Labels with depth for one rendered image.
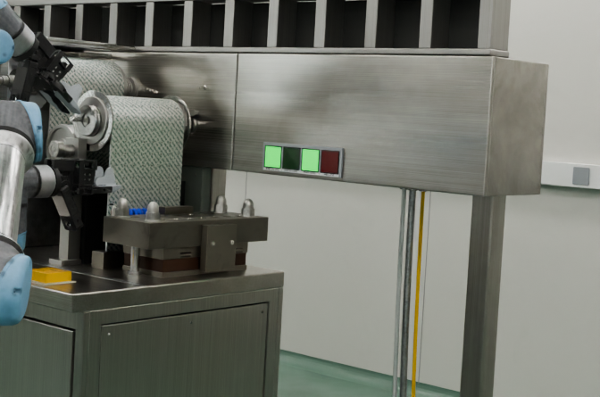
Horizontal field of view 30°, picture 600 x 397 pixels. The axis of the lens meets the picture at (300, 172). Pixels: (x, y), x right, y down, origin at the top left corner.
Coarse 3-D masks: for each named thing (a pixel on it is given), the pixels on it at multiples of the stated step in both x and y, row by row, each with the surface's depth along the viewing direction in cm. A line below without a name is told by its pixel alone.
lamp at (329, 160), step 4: (324, 152) 265; (328, 152) 264; (332, 152) 263; (336, 152) 263; (324, 156) 265; (328, 156) 264; (332, 156) 263; (336, 156) 263; (324, 160) 265; (328, 160) 264; (332, 160) 263; (336, 160) 263; (324, 164) 265; (328, 164) 264; (332, 164) 263; (336, 164) 263; (324, 168) 265; (328, 168) 264; (332, 168) 263; (336, 168) 263; (332, 172) 263; (336, 172) 263
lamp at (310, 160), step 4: (304, 152) 269; (308, 152) 268; (312, 152) 267; (316, 152) 267; (304, 156) 269; (308, 156) 268; (312, 156) 267; (316, 156) 267; (304, 160) 269; (308, 160) 268; (312, 160) 267; (316, 160) 267; (304, 164) 269; (308, 164) 268; (312, 164) 267; (316, 164) 267; (304, 168) 269; (308, 168) 268; (312, 168) 267; (316, 168) 267
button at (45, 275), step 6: (36, 270) 242; (42, 270) 242; (48, 270) 243; (54, 270) 243; (60, 270) 244; (66, 270) 244; (36, 276) 241; (42, 276) 240; (48, 276) 240; (54, 276) 241; (60, 276) 242; (66, 276) 243; (42, 282) 240; (48, 282) 240; (54, 282) 241
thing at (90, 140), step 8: (80, 104) 272; (88, 104) 270; (96, 104) 268; (104, 112) 266; (104, 120) 266; (184, 120) 285; (104, 128) 266; (184, 128) 286; (80, 136) 272; (88, 136) 270; (96, 136) 268; (88, 144) 270
